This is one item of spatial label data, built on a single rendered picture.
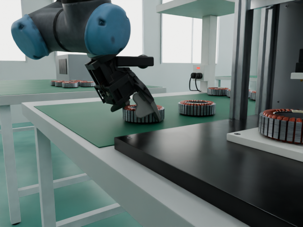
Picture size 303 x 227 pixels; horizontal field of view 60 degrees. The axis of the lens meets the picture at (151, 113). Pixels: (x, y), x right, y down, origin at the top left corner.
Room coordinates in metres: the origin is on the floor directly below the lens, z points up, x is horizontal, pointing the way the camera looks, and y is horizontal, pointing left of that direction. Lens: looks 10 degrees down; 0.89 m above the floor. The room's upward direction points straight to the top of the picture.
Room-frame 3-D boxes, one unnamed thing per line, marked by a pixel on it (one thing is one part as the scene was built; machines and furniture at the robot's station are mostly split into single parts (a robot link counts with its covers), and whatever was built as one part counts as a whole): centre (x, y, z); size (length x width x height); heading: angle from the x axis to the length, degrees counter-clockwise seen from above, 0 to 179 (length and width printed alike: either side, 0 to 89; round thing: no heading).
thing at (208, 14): (1.37, -0.27, 0.98); 0.37 x 0.35 x 0.46; 34
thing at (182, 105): (0.79, -0.14, 0.77); 0.11 x 0.11 x 0.04
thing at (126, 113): (0.69, 0.02, 0.77); 0.11 x 0.11 x 0.04
